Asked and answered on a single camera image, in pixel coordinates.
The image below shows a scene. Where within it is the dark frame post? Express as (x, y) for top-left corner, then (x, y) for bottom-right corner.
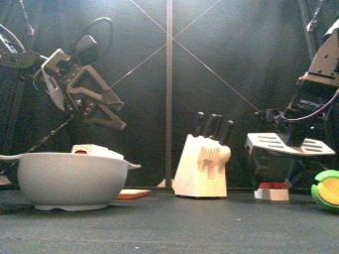
(297, 0), (318, 59)

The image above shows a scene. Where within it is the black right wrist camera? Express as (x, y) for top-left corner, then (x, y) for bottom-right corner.
(254, 109), (286, 134)

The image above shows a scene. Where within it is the black-handled toy knife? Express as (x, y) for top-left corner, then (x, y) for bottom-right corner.
(192, 111), (207, 137)
(211, 114), (226, 140)
(202, 113), (219, 139)
(218, 119), (237, 147)

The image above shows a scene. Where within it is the small beige wedge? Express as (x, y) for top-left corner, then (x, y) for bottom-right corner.
(156, 178), (176, 190)

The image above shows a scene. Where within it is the pink plastic board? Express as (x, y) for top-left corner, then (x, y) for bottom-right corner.
(115, 188), (152, 200)

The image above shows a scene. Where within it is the grey-blue bowl with handles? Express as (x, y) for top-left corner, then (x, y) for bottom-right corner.
(0, 151), (143, 212)

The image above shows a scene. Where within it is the thin purple-grey cable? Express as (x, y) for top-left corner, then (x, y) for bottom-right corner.
(279, 88), (339, 123)

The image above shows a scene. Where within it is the grey metal frame post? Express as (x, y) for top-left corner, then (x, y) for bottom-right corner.
(164, 0), (175, 191)

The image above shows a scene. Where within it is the red and white toy block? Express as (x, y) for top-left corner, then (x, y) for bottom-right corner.
(254, 182), (291, 202)

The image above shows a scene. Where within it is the black cloth backdrop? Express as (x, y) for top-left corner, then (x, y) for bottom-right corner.
(0, 0), (339, 191)

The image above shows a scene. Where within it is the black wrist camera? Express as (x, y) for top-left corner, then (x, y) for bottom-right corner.
(72, 34), (102, 65)
(254, 109), (286, 134)

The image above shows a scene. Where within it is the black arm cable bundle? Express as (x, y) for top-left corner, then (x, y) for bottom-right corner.
(0, 0), (38, 56)

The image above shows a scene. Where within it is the yellow toy corn green husk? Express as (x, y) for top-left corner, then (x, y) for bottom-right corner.
(310, 169), (339, 213)

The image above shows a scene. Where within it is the white box with sushi print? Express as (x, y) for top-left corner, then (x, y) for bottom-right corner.
(71, 143), (126, 161)

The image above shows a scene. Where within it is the thin diagonal brace cord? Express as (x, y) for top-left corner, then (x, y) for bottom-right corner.
(0, 0), (223, 176)
(127, 0), (262, 113)

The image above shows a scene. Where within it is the black looped camera cable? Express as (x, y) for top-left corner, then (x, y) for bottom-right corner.
(72, 16), (115, 64)

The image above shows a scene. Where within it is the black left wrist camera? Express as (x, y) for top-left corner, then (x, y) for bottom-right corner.
(72, 34), (102, 65)

